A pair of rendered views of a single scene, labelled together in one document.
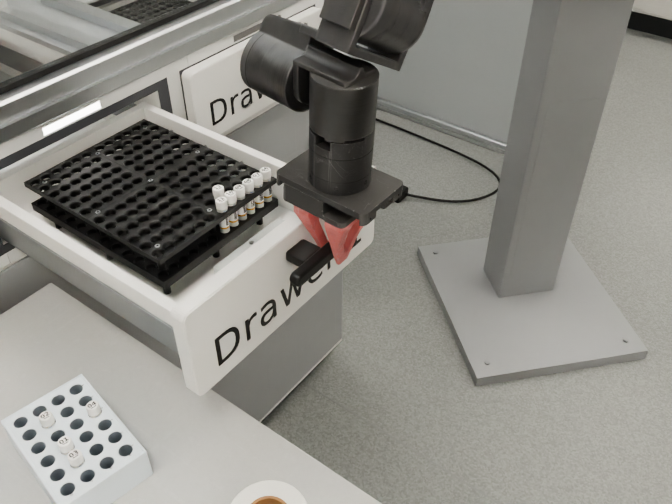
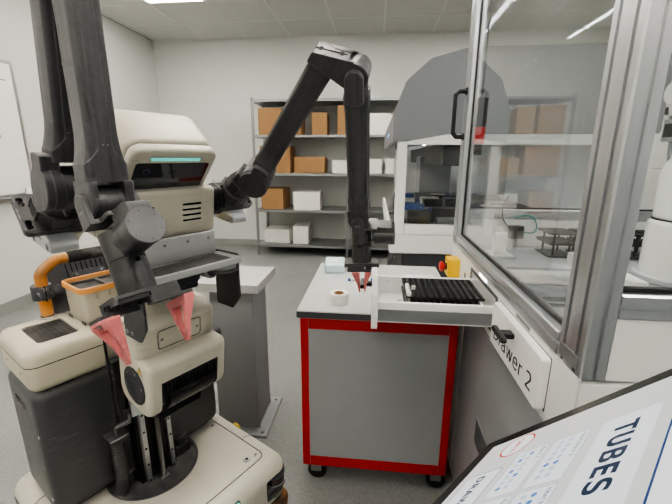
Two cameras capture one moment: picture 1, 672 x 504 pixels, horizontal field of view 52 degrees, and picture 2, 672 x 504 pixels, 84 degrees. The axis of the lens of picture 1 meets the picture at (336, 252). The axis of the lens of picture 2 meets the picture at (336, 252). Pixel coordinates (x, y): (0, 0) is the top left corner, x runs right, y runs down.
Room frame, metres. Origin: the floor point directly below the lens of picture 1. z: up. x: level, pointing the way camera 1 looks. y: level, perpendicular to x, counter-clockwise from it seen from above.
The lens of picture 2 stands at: (1.41, -0.63, 1.29)
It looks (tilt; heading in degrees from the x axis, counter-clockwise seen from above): 14 degrees down; 149
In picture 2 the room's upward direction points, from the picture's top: straight up
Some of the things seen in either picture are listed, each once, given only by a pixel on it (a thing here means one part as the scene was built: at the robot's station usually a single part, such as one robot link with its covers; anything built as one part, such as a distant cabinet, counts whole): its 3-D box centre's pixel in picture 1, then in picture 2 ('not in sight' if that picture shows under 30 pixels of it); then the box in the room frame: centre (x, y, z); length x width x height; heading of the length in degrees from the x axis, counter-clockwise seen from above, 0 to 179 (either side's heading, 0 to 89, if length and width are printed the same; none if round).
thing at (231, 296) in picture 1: (288, 269); (374, 293); (0.53, 0.05, 0.87); 0.29 x 0.02 x 0.11; 143
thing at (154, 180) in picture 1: (155, 202); (439, 297); (0.65, 0.21, 0.87); 0.22 x 0.18 x 0.06; 53
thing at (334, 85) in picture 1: (337, 96); (363, 234); (0.53, 0.00, 1.07); 0.07 x 0.06 x 0.07; 47
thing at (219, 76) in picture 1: (260, 72); (515, 347); (0.97, 0.11, 0.87); 0.29 x 0.02 x 0.11; 143
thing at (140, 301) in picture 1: (150, 203); (442, 298); (0.65, 0.22, 0.86); 0.40 x 0.26 x 0.06; 53
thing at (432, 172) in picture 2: not in sight; (467, 180); (-0.45, 1.60, 1.13); 1.78 x 1.14 x 0.45; 143
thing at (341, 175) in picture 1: (340, 160); (361, 254); (0.53, 0.00, 1.01); 0.10 x 0.07 x 0.07; 53
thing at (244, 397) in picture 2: not in sight; (242, 348); (-0.24, -0.17, 0.38); 0.30 x 0.30 x 0.76; 53
